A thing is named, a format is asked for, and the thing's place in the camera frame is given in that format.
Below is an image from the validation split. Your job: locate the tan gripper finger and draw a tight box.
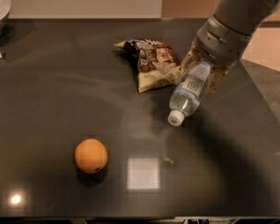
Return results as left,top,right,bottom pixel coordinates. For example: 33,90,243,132
175,40,202,84
204,63,234,99

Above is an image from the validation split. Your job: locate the blue plastic water bottle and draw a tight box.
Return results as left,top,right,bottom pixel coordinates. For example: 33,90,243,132
168,62,211,127

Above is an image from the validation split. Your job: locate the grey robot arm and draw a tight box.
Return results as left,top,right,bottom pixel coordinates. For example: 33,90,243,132
178,0,280,96

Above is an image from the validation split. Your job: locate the brown chip bag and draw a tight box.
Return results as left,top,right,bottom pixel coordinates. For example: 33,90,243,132
115,39,180,93

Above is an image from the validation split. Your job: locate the orange fruit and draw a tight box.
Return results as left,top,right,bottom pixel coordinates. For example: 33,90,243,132
74,139,108,175

